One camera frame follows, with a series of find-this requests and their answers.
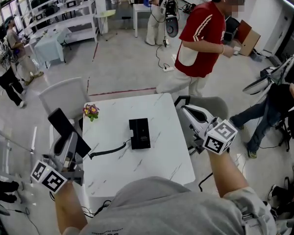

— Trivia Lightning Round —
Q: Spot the pale green round stool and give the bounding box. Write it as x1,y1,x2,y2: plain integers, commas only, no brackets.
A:
95,9,117,36

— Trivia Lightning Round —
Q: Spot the brown cardboard box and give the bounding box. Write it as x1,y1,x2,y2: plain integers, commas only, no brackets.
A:
236,19,262,57

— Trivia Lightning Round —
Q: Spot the white plastic chair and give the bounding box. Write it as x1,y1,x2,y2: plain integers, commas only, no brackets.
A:
38,76,91,122

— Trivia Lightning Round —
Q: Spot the person's left forearm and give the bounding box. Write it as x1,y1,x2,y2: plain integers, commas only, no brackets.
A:
53,180,89,235

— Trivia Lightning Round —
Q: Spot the small potted flower plant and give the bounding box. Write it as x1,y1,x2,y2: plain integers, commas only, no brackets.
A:
82,103,100,122

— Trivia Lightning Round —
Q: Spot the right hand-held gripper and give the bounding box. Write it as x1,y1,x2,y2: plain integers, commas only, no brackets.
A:
174,95,239,156

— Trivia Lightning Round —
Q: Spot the white side table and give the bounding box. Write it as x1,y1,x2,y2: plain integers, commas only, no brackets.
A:
0,125,35,176

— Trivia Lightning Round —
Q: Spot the grey plastic chair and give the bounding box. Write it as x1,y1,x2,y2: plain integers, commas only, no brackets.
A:
190,96,230,122

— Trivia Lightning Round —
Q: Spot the person's right forearm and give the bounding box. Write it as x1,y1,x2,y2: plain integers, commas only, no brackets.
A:
206,147,250,198

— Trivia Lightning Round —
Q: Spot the black telephone handset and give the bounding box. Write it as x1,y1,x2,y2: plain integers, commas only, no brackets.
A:
48,107,92,160

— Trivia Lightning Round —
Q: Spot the small white table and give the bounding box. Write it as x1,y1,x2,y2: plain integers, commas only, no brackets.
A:
132,3,153,39

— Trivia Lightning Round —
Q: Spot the table with pale blue cloth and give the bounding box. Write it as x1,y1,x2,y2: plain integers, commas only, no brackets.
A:
32,26,72,69

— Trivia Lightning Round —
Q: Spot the person's grey hoodie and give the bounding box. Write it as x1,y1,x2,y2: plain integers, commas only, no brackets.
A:
80,176,278,235

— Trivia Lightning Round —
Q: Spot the black coiled telephone cord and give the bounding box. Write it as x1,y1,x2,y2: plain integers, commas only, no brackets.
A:
88,138,132,160

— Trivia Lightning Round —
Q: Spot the black floor cable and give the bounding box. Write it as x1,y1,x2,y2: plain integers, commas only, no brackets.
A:
155,44,170,70

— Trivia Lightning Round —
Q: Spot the black cable under table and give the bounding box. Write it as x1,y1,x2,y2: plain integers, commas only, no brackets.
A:
82,199,113,218

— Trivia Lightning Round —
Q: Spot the black telephone base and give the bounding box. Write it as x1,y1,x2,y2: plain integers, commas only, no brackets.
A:
128,117,152,150

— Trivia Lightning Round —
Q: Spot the white metal shelf rack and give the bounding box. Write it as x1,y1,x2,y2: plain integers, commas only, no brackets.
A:
24,0,99,43

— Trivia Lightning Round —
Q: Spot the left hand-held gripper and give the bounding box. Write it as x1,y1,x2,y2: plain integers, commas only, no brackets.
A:
30,131,85,194

